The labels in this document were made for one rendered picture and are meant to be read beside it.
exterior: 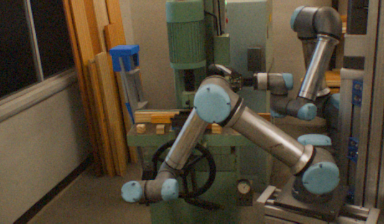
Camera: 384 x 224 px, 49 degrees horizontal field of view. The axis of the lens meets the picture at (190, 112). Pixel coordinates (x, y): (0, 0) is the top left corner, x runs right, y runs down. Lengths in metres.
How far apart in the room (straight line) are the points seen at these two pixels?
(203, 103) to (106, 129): 2.28
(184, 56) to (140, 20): 2.73
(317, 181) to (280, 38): 3.04
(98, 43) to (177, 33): 1.84
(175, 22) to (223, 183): 0.80
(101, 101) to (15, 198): 0.98
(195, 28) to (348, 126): 0.79
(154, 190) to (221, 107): 0.41
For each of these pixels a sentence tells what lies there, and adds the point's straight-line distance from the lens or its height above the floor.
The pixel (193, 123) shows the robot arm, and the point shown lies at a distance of 1.49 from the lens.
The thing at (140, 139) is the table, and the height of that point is 0.88.
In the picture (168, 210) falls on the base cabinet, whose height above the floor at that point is 0.49.
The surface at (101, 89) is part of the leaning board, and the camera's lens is 3.42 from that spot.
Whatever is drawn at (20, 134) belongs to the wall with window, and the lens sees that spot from 3.08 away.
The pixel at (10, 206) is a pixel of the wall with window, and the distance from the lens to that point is 3.09.
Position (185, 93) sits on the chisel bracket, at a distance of 2.03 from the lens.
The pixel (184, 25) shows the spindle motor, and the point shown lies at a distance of 1.92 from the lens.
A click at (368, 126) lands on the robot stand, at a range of 1.64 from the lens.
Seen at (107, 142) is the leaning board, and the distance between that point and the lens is 3.53.
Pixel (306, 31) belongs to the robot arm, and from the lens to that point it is 1.91.
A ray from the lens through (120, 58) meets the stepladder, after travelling 2.82.
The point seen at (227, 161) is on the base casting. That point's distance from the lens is 2.01.
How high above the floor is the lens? 1.65
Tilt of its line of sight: 19 degrees down
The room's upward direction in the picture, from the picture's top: 4 degrees counter-clockwise
